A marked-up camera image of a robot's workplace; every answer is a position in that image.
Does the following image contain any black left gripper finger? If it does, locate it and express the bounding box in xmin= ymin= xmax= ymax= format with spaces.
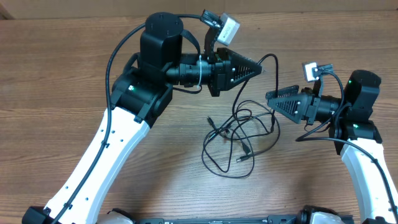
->
xmin=225 ymin=49 xmax=260 ymax=67
xmin=229 ymin=57 xmax=262 ymax=89

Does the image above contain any black smooth usb cable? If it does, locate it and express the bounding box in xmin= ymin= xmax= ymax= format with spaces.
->
xmin=206 ymin=53 xmax=281 ymax=164

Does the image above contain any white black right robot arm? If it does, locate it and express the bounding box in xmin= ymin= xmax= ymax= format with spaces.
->
xmin=266 ymin=68 xmax=397 ymax=223

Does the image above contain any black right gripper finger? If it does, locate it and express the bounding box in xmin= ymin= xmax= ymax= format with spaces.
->
xmin=266 ymin=85 xmax=299 ymax=100
xmin=267 ymin=94 xmax=310 ymax=124

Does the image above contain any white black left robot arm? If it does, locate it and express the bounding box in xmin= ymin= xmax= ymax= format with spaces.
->
xmin=22 ymin=11 xmax=262 ymax=223

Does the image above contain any brown cardboard wall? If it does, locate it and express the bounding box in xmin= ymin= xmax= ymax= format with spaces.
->
xmin=1 ymin=0 xmax=397 ymax=19

